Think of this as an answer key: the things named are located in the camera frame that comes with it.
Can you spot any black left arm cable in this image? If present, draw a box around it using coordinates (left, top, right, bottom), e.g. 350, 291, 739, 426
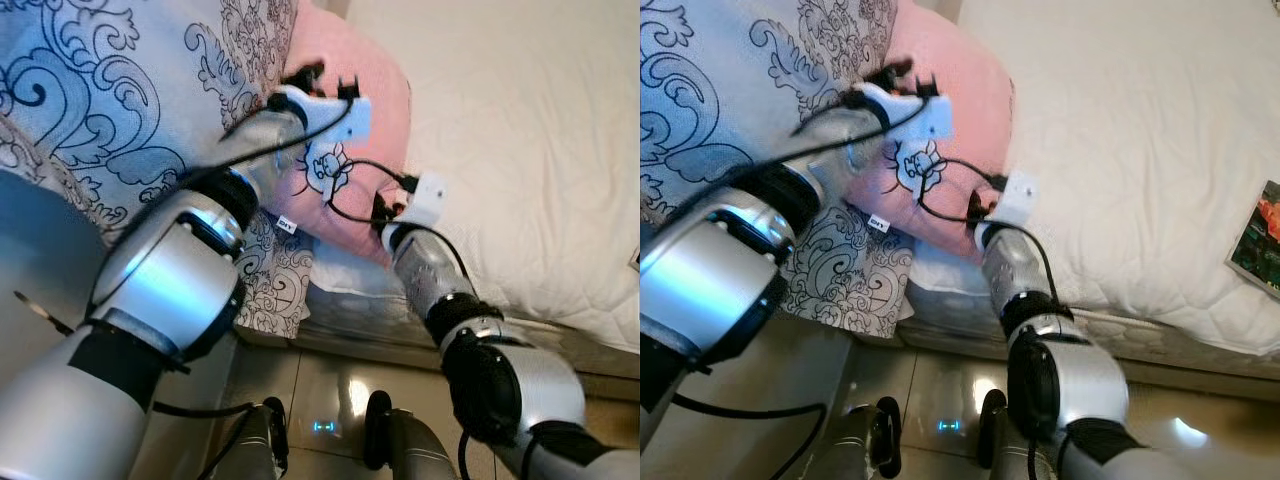
660, 95, 941, 421
85, 95, 359, 419

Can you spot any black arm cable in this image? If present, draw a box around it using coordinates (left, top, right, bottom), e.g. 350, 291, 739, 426
325, 158, 473, 287
918, 155, 1063, 301
85, 95, 359, 419
660, 95, 941, 421

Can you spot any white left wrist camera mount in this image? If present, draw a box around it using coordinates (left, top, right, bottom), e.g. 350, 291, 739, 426
860, 82, 953, 143
268, 85, 374, 143

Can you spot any white quilted bed mattress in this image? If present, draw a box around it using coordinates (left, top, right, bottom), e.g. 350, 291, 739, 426
300, 0, 641, 379
895, 0, 1280, 379

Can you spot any grey robot leg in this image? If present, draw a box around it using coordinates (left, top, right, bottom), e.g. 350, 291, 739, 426
362, 390, 471, 480
205, 397, 292, 480
980, 388, 1063, 480
800, 396, 904, 480

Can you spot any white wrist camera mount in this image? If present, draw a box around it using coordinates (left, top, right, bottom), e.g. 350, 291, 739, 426
990, 170, 1042, 227
398, 172, 449, 230
268, 85, 374, 143
860, 82, 953, 143

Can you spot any grey robot left leg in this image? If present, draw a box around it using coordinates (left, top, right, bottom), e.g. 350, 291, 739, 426
205, 397, 292, 480
800, 396, 904, 480

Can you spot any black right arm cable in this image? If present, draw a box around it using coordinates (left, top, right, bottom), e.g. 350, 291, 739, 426
918, 155, 1063, 301
325, 158, 473, 287

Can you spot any pink pillow with cartoon print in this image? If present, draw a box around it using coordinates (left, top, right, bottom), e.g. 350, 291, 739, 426
855, 0, 1016, 263
268, 0, 413, 266

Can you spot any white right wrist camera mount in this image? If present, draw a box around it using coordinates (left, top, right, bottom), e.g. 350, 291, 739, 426
990, 170, 1042, 227
398, 172, 449, 230

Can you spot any dark red covered book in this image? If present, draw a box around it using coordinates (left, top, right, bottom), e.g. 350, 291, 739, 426
1227, 180, 1280, 297

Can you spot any grey robot right leg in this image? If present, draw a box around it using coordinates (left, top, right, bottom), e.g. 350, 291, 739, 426
980, 388, 1063, 480
362, 390, 471, 480

